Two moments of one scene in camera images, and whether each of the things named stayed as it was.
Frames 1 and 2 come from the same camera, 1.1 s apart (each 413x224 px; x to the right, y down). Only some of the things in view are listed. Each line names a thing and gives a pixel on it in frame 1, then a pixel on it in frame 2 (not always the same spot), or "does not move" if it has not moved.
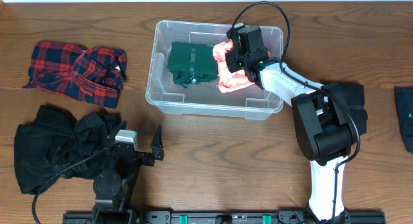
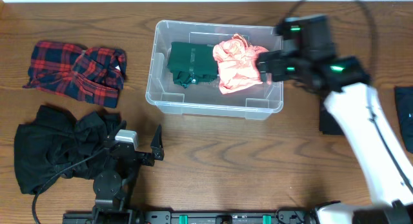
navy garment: x=404 y=101 does not move
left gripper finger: x=157 y=144 does not move
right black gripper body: x=238 y=58 to x=303 y=66
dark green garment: x=191 y=63 does not move
